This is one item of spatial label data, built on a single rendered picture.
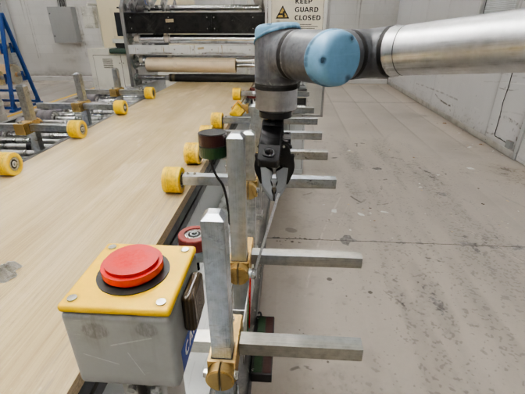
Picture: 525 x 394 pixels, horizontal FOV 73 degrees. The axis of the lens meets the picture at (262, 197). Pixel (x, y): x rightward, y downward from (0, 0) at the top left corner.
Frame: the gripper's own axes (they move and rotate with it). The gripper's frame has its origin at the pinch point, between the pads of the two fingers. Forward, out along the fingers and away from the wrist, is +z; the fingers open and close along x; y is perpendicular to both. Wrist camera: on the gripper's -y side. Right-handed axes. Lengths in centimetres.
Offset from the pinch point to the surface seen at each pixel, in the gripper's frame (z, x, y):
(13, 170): 9, 90, 32
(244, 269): 14.0, 6.3, -9.5
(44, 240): 11, 55, -6
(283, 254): 14.5, -2.6, -2.3
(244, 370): 30.5, 5.1, -23.2
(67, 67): 68, 580, 887
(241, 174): -8.5, 6.7, -7.1
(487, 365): 100, -96, 41
